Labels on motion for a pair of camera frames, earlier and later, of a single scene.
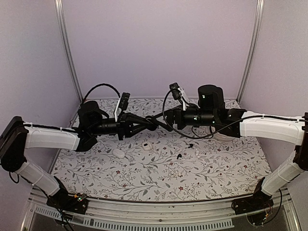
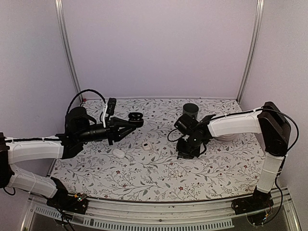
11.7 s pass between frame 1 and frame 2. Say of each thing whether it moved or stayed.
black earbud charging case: moved
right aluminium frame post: stayed
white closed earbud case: stayed
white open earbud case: stayed
